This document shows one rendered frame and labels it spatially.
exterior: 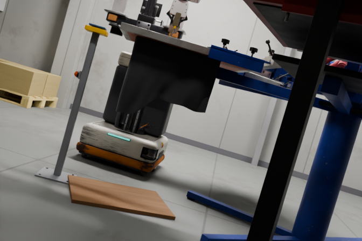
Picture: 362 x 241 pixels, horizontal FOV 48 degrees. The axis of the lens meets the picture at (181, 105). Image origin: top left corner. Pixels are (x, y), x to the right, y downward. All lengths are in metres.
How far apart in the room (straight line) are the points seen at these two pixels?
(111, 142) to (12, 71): 2.39
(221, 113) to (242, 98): 0.36
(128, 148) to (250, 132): 2.89
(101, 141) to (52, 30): 3.40
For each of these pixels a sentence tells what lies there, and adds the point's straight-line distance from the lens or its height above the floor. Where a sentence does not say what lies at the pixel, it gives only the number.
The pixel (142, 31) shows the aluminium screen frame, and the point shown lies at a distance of 2.16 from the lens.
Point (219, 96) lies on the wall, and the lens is 5.73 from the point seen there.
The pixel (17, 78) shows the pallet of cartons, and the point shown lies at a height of 0.31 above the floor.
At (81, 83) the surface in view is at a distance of 2.57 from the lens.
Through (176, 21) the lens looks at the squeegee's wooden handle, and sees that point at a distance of 2.26.
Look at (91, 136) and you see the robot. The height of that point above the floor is 0.19.
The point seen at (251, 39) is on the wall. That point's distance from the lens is 5.80.
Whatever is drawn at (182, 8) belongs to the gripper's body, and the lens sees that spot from 2.46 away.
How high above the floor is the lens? 0.75
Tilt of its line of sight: 2 degrees down
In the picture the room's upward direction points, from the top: 16 degrees clockwise
